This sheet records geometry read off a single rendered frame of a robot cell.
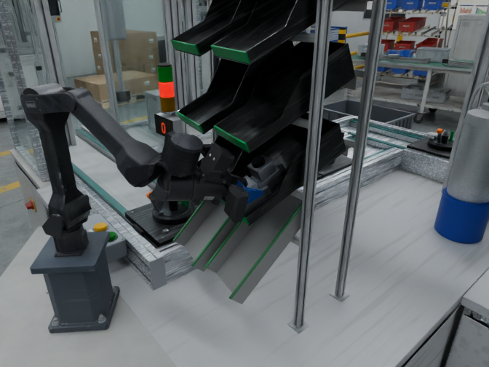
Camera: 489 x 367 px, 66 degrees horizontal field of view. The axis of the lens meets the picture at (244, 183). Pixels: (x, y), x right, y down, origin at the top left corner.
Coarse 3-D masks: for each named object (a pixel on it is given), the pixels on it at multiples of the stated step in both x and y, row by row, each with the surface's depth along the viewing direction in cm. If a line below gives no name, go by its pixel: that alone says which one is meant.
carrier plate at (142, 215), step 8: (136, 208) 129; (144, 208) 129; (152, 208) 129; (128, 216) 125; (136, 216) 124; (144, 216) 124; (152, 216) 124; (136, 224) 121; (144, 224) 120; (152, 224) 120; (160, 224) 120; (184, 224) 120; (144, 232) 118; (152, 232) 116; (160, 232) 116; (176, 232) 116; (152, 240) 114; (160, 240) 112; (168, 240) 112
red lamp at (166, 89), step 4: (160, 84) 127; (164, 84) 127; (168, 84) 127; (172, 84) 129; (160, 88) 128; (164, 88) 127; (168, 88) 128; (172, 88) 129; (160, 92) 129; (164, 92) 128; (168, 92) 128; (172, 92) 129; (160, 96) 130; (164, 96) 129; (168, 96) 129; (172, 96) 130
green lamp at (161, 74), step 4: (160, 68) 125; (164, 68) 125; (168, 68) 125; (160, 72) 125; (164, 72) 125; (168, 72) 126; (160, 76) 126; (164, 76) 126; (168, 76) 126; (172, 76) 128; (160, 80) 127; (164, 80) 126; (168, 80) 127; (172, 80) 128
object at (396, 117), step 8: (328, 104) 310; (336, 104) 318; (344, 104) 325; (352, 104) 323; (328, 112) 294; (336, 112) 288; (344, 112) 329; (352, 112) 325; (376, 112) 308; (384, 112) 302; (392, 112) 297; (400, 112) 292; (408, 112) 287; (376, 120) 310; (384, 120) 304; (392, 120) 268; (400, 120) 274; (408, 120) 280; (408, 128) 286
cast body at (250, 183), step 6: (240, 180) 79; (246, 180) 78; (252, 180) 79; (246, 186) 78; (252, 186) 77; (264, 186) 82; (264, 192) 82; (270, 192) 83; (258, 198) 80; (264, 198) 80; (252, 204) 79; (258, 204) 80; (246, 210) 79; (252, 210) 80
